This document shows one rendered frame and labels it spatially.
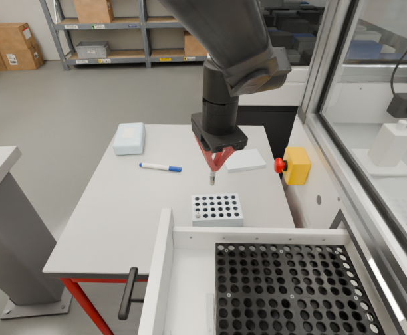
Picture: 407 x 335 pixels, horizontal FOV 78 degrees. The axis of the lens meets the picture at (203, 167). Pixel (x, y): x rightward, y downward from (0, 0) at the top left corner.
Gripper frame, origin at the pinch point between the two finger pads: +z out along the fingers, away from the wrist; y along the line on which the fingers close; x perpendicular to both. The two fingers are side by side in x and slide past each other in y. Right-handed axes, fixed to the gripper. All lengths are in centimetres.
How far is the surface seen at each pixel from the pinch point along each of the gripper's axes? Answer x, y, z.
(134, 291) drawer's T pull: 19.0, -15.6, 5.5
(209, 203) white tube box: -2.1, 4.6, 17.5
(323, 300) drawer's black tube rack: -6.2, -26.5, 5.6
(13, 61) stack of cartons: 129, 406, 108
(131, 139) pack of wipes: 12.0, 40.0, 18.9
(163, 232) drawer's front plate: 12.6, -8.6, 4.0
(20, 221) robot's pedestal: 58, 45, 50
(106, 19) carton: -5, 366, 52
